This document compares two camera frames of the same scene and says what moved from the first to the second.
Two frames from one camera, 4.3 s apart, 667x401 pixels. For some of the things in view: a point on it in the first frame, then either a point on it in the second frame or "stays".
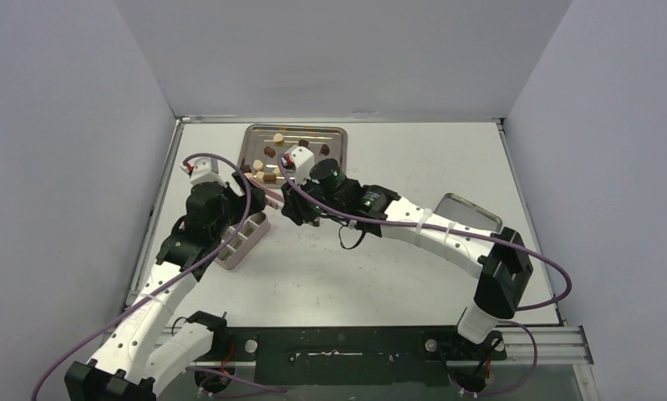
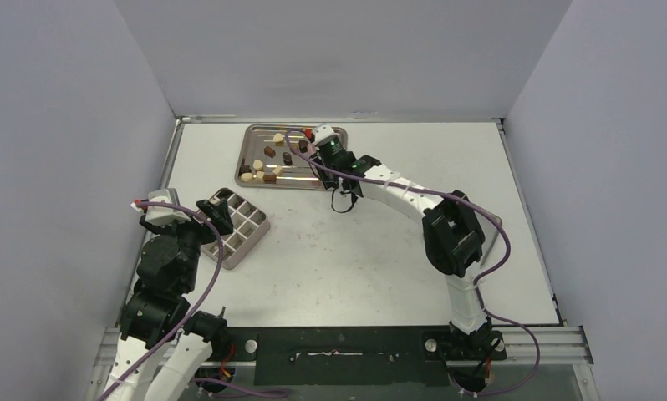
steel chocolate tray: x=263 y=145 stays
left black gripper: x=241 y=201 to x=217 y=213
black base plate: x=357 y=356 stays
